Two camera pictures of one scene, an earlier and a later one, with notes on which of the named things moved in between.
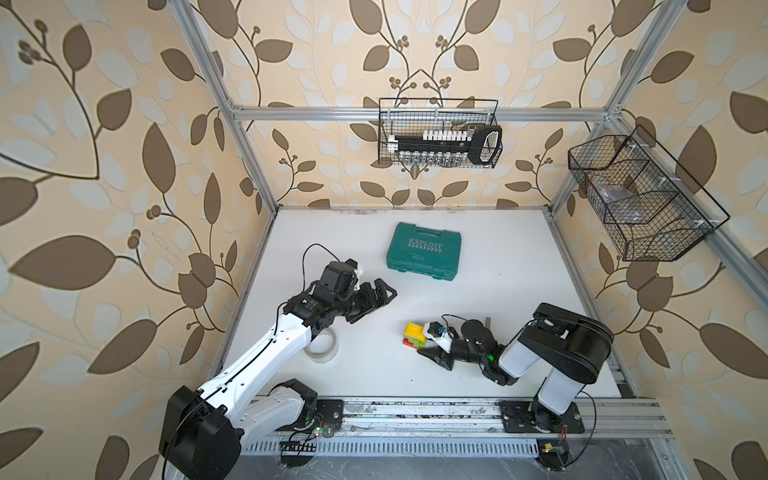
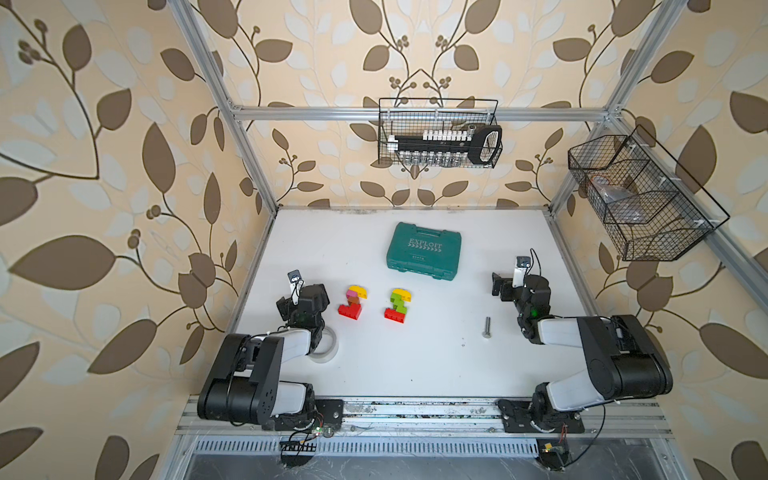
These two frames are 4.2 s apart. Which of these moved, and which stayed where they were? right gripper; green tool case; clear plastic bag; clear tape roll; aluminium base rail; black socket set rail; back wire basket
Moved: right gripper
Stayed: black socket set rail; clear plastic bag; aluminium base rail; green tool case; clear tape roll; back wire basket
